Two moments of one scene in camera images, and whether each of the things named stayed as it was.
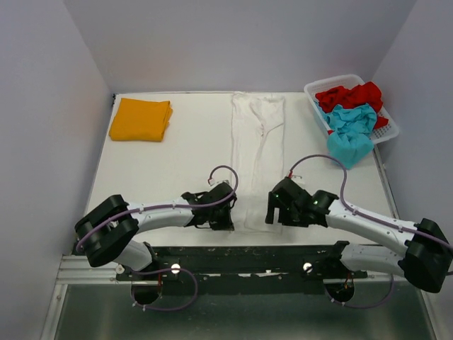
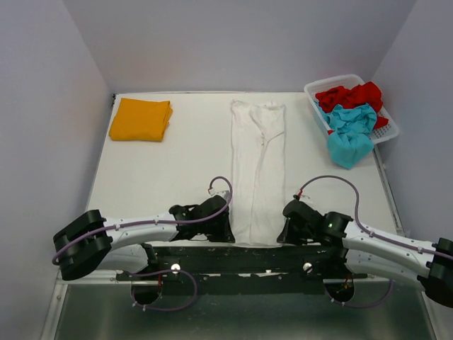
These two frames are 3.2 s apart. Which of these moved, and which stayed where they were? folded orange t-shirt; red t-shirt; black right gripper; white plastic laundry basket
Moved: black right gripper
Stayed: white plastic laundry basket; folded orange t-shirt; red t-shirt
